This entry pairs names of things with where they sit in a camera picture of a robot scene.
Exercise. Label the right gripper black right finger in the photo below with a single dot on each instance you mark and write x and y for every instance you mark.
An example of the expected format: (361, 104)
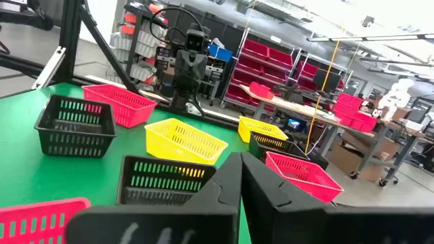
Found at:
(305, 223)

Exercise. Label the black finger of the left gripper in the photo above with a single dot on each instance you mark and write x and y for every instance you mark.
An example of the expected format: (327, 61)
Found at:
(186, 88)
(195, 88)

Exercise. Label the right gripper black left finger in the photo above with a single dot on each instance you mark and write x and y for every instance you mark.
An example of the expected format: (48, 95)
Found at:
(190, 223)

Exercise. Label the black plastic slotted basket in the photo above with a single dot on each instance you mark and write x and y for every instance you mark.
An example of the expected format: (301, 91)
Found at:
(256, 149)
(74, 139)
(162, 197)

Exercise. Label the red plastic slotted basket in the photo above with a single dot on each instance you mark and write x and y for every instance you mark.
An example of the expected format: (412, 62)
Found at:
(305, 176)
(132, 112)
(20, 210)

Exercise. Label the yellow plastic slotted basket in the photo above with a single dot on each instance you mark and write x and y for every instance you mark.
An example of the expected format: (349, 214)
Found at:
(247, 133)
(169, 149)

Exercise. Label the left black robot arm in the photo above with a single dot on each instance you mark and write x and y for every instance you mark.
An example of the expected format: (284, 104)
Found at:
(183, 103)

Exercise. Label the shelf of red bins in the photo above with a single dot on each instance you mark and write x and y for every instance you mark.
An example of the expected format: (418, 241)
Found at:
(237, 40)

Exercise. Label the black robot torso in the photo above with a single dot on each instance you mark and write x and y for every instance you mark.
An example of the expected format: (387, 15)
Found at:
(215, 72)

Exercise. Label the blue storage bin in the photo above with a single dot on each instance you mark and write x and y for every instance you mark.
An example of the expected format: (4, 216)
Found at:
(220, 53)

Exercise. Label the red storage bin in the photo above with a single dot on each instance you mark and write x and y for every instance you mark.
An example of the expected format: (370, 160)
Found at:
(250, 64)
(255, 49)
(275, 72)
(259, 91)
(350, 101)
(237, 94)
(280, 58)
(244, 78)
(359, 120)

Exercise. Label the parts drawer rack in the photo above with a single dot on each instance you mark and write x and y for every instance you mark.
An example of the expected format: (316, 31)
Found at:
(146, 40)

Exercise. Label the cardboard box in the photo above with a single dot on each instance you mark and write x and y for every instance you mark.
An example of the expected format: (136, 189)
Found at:
(346, 159)

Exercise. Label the wooden-topped workbench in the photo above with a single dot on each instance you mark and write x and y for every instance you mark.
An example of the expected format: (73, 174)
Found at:
(305, 110)

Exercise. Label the black computer monitor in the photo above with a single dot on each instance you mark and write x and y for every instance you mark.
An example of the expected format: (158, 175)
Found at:
(418, 112)
(327, 80)

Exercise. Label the white humanoid robot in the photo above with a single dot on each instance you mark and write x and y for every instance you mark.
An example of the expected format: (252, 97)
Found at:
(395, 96)

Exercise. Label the ceiling light bar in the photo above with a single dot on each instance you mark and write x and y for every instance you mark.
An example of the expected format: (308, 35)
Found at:
(373, 38)

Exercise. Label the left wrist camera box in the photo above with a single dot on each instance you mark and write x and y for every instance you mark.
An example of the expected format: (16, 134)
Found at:
(195, 42)

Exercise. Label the black aluminium table frame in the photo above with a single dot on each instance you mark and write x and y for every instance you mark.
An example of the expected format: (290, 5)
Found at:
(69, 40)

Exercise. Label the silver angle bracket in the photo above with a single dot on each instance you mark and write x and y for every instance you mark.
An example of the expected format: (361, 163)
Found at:
(51, 67)

